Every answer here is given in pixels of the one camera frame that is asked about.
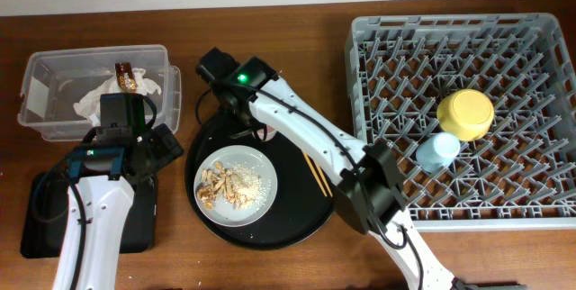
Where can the food scraps and rice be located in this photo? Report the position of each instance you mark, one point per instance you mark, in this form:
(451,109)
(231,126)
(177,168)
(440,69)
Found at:
(238,185)

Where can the yellow plastic bowl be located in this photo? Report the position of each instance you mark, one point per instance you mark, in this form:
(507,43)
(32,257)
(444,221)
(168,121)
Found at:
(467,114)

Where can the gold brown snack wrapper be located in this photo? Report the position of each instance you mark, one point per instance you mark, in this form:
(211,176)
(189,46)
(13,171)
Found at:
(125,77)

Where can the black rectangular waste tray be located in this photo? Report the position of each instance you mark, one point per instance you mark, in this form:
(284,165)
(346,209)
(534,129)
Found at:
(49,193)

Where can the grey round plate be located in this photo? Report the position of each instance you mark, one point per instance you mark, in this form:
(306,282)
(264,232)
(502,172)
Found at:
(224,214)

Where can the light blue plastic cup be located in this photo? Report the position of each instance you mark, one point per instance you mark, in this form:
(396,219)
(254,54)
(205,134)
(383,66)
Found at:
(437,152)

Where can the round black serving tray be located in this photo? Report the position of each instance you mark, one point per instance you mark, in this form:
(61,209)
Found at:
(299,208)

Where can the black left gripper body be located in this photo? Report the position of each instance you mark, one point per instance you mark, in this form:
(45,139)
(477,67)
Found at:
(163,148)

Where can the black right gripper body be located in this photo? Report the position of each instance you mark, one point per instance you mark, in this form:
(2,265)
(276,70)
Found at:
(244,119)

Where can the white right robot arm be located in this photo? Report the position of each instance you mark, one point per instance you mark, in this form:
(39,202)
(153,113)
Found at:
(366,181)

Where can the wooden chopstick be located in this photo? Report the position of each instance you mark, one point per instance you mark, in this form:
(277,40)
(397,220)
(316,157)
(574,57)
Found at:
(323,178)
(315,174)

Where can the grey dishwasher rack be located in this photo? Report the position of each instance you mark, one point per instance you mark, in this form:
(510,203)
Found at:
(521,174)

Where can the clear plastic waste bin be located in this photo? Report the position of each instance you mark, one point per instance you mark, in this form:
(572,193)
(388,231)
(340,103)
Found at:
(56,80)

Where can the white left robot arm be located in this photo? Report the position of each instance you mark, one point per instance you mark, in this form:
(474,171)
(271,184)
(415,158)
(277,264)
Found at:
(97,211)

